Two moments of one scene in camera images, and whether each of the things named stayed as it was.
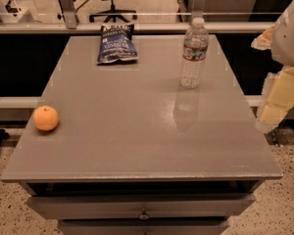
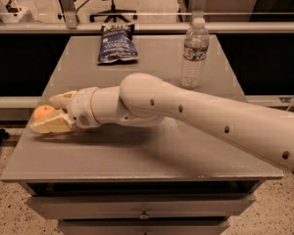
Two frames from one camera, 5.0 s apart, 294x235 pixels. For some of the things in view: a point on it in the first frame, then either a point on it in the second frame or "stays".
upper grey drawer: (140, 206) stays
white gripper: (290, 39) → (80, 108)
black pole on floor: (2, 135) stays
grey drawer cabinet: (136, 153) stays
